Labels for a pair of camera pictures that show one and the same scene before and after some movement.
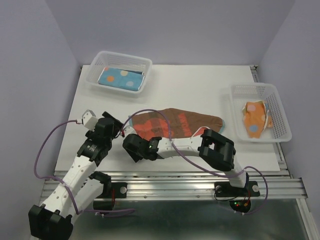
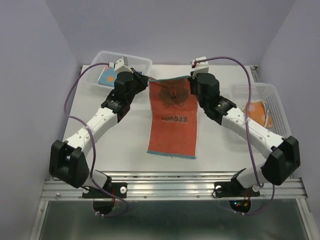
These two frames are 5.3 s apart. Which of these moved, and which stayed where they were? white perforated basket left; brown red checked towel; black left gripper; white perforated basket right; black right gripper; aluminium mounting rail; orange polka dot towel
Moved: black left gripper; black right gripper; brown red checked towel
Stayed: white perforated basket left; white perforated basket right; aluminium mounting rail; orange polka dot towel
